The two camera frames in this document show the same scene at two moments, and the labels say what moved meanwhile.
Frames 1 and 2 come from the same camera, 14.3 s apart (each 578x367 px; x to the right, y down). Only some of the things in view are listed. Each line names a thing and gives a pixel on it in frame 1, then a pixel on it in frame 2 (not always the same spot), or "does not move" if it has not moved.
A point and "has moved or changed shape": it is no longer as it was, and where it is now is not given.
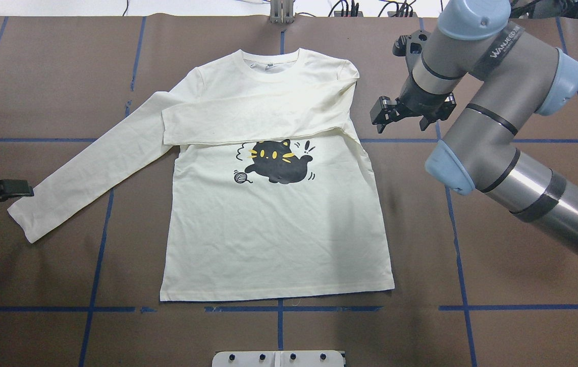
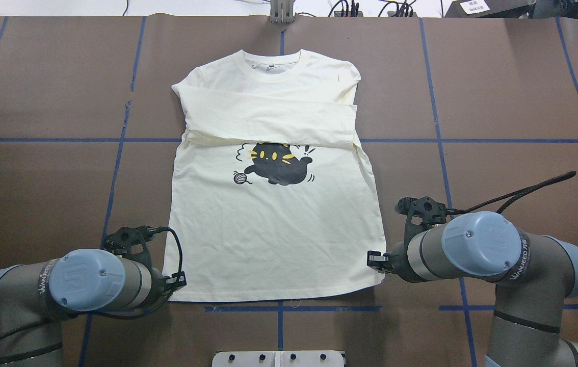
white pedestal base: [279, 359] does not move
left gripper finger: [7, 187] to [177, 280]
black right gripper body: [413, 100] to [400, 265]
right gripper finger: [384, 110] to [375, 256]
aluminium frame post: [281, 11] does not move
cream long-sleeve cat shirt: [273, 193] has moved or changed shape
